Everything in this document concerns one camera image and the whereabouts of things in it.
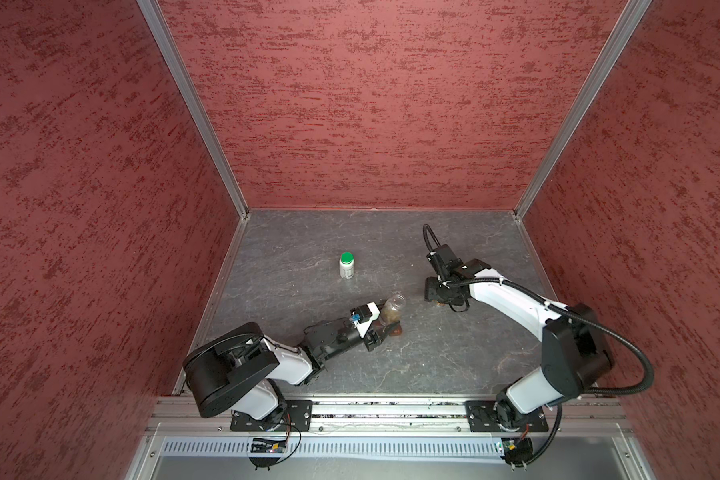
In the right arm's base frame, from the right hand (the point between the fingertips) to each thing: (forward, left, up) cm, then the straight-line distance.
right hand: (434, 300), depth 88 cm
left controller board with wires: (-34, +46, -9) cm, 58 cm away
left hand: (-8, +14, +8) cm, 18 cm away
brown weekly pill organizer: (-7, +12, -5) cm, 15 cm away
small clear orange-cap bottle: (-9, +15, +14) cm, 23 cm away
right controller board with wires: (-37, -16, -10) cm, 42 cm away
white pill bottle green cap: (+13, +27, +2) cm, 30 cm away
